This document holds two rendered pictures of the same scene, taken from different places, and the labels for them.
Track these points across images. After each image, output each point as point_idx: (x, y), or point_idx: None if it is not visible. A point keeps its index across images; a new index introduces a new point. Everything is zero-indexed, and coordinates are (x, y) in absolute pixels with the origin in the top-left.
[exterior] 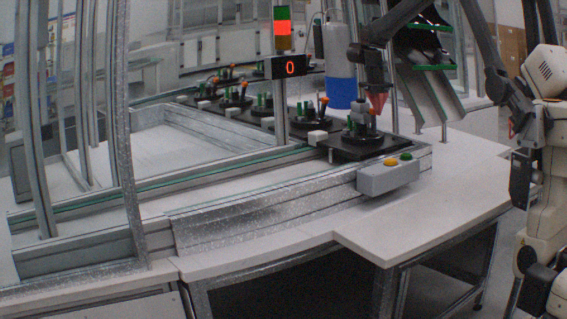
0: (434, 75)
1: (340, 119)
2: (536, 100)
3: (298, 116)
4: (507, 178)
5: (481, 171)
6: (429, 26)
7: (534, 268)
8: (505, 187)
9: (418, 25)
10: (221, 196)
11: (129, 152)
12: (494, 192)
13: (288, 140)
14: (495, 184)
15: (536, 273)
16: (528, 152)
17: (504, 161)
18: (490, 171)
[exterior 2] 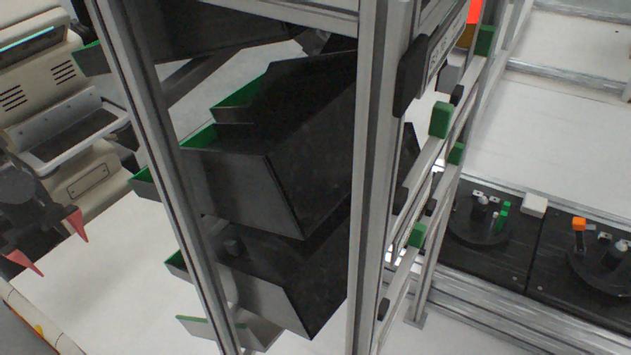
0: (257, 329)
1: (452, 258)
2: (71, 32)
3: (489, 200)
4: (116, 253)
5: (166, 272)
6: (220, 106)
7: (122, 153)
8: (129, 220)
9: (251, 84)
10: (425, 91)
11: None
12: (155, 202)
13: (444, 155)
14: (147, 227)
15: (122, 146)
16: (101, 99)
17: (96, 338)
18: (148, 274)
